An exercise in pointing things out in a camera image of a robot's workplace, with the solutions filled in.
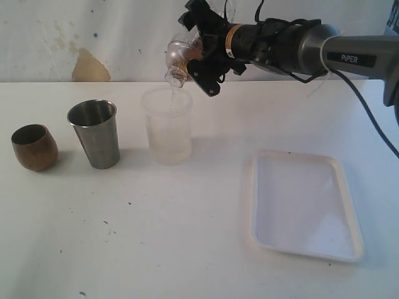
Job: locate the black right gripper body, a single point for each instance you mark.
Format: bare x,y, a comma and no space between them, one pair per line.
221,39

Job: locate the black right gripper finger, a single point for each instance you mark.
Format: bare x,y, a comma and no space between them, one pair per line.
208,73

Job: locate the clear graduated shaker body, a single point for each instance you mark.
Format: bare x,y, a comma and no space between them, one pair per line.
225,8

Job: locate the clear shaker lid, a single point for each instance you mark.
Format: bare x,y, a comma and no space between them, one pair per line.
174,76

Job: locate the stainless steel cup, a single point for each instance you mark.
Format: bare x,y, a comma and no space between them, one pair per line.
94,122

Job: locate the brown wooden cup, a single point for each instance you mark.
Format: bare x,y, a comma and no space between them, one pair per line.
34,147

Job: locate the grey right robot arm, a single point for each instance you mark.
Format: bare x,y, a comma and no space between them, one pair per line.
301,46

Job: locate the wood pieces and gold coin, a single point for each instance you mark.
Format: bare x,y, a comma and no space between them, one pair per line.
186,52

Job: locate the translucent plastic cup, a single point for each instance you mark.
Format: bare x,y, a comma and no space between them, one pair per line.
168,123

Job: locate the white plastic tray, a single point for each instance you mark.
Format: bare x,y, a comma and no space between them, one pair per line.
302,205

